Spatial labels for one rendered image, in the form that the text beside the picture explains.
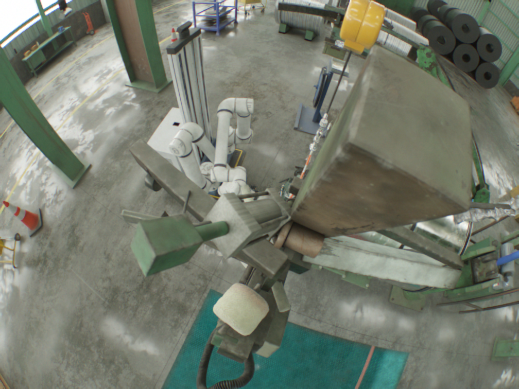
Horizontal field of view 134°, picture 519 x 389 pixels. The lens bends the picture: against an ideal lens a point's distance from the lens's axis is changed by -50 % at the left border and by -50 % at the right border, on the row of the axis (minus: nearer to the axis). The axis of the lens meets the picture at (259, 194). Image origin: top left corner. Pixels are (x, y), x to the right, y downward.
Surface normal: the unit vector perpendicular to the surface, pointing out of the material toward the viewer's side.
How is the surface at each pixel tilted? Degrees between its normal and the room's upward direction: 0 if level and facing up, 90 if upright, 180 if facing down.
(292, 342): 0
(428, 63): 90
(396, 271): 40
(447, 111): 16
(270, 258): 4
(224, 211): 49
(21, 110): 90
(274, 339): 35
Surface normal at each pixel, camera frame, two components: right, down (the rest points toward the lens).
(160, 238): 0.58, -0.68
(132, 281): 0.07, -0.46
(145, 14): 0.91, 0.40
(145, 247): -0.55, 0.08
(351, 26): -0.42, 0.82
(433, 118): -0.04, -0.22
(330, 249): -0.21, 0.17
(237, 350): 0.29, -0.81
